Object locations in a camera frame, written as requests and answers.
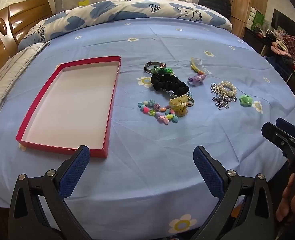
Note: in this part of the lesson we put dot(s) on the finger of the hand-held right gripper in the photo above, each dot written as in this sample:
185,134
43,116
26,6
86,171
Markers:
275,135
287,127

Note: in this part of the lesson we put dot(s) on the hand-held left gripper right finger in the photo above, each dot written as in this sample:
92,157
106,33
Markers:
208,172

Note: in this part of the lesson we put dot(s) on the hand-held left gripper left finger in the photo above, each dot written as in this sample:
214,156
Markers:
75,172

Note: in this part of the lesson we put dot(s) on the red shallow cardboard box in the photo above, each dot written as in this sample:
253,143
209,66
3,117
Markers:
70,105

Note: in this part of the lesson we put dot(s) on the yellow hair claw clip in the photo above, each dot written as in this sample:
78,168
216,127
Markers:
178,105

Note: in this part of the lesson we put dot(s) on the black scrunchie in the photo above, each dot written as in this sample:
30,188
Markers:
170,82

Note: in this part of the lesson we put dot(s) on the hair comb with colourful trim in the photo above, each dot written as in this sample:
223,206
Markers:
197,63

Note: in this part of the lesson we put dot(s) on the person's right hand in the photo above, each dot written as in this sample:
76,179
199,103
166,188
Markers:
285,205

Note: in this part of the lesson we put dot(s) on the blue flowered bed sheet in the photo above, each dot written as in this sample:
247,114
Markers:
162,142

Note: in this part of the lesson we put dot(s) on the black flat screen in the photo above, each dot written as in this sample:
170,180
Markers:
287,21

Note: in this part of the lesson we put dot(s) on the stack of green boxes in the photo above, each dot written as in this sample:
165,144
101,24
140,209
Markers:
258,18

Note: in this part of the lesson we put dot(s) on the white striped pillow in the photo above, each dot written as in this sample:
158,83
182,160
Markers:
7,80

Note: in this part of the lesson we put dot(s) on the blue and white duvet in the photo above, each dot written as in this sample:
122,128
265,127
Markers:
112,12

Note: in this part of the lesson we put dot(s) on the wooden headboard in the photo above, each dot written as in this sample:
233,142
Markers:
2,25

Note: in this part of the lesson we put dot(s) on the small yellow toy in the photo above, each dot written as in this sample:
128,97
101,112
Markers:
83,2

